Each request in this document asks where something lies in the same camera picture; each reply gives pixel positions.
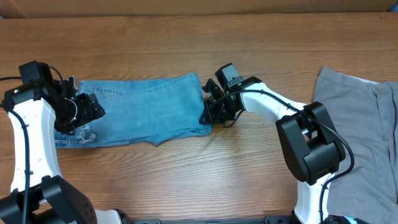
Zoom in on light blue denim jeans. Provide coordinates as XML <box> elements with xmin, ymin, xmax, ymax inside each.
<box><xmin>54</xmin><ymin>73</ymin><xmax>211</xmax><ymax>148</ymax></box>

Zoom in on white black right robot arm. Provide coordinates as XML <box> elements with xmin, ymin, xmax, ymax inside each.
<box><xmin>199</xmin><ymin>63</ymin><xmax>346</xmax><ymax>223</ymax></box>

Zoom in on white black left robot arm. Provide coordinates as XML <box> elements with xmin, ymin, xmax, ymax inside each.
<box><xmin>1</xmin><ymin>60</ymin><xmax>130</xmax><ymax>224</ymax></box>

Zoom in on brown cardboard back panel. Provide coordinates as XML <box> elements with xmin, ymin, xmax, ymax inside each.
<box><xmin>1</xmin><ymin>0</ymin><xmax>395</xmax><ymax>18</ymax></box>

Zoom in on grey folded shorts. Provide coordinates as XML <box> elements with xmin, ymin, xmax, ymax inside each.
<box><xmin>313</xmin><ymin>67</ymin><xmax>397</xmax><ymax>223</ymax></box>

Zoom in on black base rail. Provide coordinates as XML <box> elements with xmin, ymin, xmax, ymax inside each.
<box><xmin>130</xmin><ymin>215</ymin><xmax>299</xmax><ymax>224</ymax></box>

